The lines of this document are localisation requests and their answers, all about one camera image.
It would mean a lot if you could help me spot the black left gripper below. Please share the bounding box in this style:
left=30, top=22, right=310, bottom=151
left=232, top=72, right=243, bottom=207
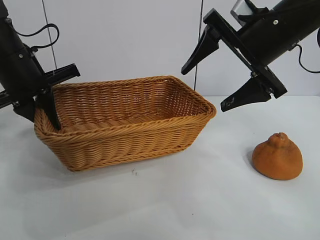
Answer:
left=0, top=32, right=81, bottom=131

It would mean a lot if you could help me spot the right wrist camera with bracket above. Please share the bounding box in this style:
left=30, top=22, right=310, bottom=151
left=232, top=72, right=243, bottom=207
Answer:
left=229, top=0, right=271, bottom=26

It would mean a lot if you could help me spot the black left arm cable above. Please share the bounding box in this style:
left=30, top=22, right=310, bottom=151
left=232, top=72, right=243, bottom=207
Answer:
left=13, top=23, right=61, bottom=51

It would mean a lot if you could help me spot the bumpy orange fruit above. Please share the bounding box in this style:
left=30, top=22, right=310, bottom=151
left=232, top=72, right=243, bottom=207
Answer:
left=251, top=132, right=304, bottom=180

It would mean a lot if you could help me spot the woven wicker basket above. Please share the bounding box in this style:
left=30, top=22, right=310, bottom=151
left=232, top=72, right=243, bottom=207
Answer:
left=33, top=74, right=217, bottom=172

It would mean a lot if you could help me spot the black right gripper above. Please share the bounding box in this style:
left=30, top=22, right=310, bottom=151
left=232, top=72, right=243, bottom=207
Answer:
left=181, top=8, right=320, bottom=113

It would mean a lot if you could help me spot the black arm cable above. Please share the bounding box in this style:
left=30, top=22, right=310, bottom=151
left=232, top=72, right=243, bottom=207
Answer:
left=289, top=43, right=320, bottom=75
left=13, top=23, right=61, bottom=51

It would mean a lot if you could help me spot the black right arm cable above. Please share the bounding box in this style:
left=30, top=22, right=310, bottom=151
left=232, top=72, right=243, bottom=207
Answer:
left=289, top=43, right=320, bottom=75

